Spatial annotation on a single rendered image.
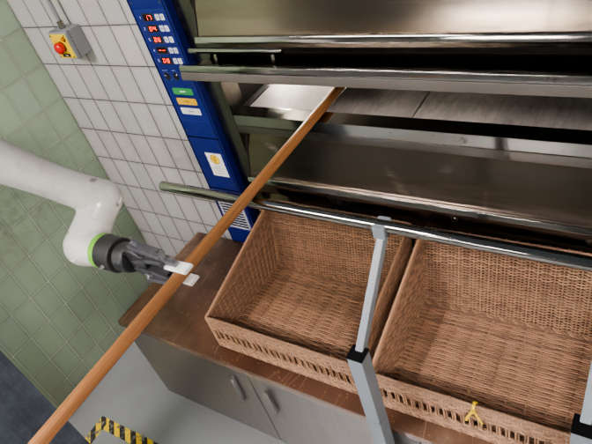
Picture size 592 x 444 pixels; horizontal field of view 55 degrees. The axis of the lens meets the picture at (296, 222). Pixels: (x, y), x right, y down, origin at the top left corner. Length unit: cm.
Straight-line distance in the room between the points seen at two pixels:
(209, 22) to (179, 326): 106
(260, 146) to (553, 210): 95
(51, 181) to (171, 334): 82
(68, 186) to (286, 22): 71
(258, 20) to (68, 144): 124
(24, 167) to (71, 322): 139
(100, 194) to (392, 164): 83
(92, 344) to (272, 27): 184
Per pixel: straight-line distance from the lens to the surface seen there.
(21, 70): 249
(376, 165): 174
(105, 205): 155
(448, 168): 165
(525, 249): 123
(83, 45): 222
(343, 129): 170
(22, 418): 206
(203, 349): 202
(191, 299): 220
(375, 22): 146
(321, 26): 154
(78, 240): 154
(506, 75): 126
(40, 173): 153
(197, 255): 136
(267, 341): 177
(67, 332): 280
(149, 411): 274
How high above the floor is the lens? 204
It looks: 39 degrees down
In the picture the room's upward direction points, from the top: 19 degrees counter-clockwise
